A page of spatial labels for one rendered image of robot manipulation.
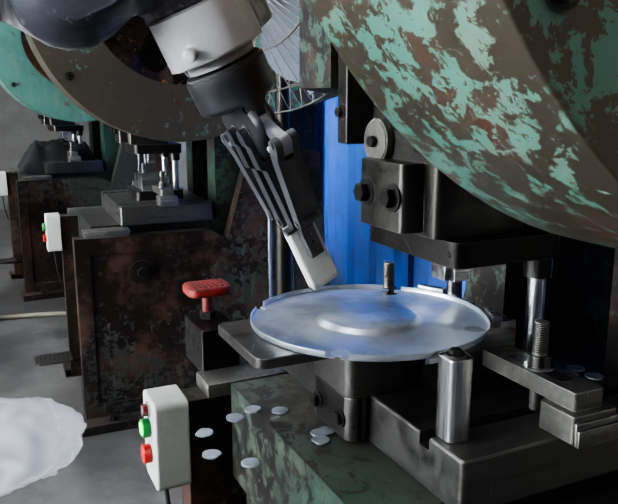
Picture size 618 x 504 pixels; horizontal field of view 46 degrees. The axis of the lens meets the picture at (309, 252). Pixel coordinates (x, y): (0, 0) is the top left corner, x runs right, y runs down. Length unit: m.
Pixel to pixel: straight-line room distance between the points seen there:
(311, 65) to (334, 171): 2.69
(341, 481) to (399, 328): 0.18
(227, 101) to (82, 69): 1.46
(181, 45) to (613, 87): 0.36
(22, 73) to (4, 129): 3.59
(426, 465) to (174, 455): 0.43
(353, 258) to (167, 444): 2.56
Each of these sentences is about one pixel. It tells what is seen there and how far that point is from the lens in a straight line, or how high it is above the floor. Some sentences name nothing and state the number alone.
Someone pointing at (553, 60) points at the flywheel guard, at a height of 1.07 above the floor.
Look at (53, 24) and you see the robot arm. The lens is 0.61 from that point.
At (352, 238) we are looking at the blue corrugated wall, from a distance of 3.53.
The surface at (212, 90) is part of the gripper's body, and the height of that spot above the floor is 1.05.
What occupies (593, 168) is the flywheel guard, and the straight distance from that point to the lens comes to 0.41.
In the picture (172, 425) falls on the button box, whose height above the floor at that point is 0.59.
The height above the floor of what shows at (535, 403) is 0.71.
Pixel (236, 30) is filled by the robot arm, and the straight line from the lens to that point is 0.63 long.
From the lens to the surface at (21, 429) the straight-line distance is 2.15.
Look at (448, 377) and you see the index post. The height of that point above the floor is 0.78.
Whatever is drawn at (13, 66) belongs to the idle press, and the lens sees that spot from 3.79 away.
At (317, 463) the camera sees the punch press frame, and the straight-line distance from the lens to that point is 0.85.
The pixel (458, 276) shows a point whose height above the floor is 0.83.
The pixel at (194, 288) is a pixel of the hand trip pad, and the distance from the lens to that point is 1.13.
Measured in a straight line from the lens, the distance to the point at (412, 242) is 0.89.
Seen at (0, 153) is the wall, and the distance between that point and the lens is 7.37.
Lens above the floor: 1.05
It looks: 12 degrees down
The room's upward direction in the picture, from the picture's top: straight up
